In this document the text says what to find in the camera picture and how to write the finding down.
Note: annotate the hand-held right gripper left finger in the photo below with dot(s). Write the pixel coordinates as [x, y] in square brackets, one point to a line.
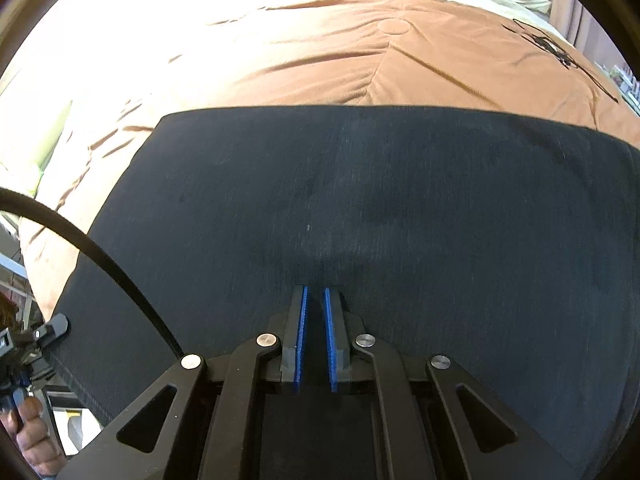
[300, 340]

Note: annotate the person's left hand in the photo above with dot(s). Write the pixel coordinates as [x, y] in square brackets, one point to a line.
[37, 440]

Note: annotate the orange blanket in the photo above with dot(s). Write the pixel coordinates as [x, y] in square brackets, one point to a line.
[325, 60]

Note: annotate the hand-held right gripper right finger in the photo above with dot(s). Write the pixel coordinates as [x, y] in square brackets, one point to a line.
[330, 340]

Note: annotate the black pants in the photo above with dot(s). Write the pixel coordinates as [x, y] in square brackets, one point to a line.
[400, 185]

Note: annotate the pink curtain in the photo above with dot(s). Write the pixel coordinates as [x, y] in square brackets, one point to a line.
[575, 15]

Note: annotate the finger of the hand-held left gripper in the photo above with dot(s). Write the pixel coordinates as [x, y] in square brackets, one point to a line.
[52, 331]

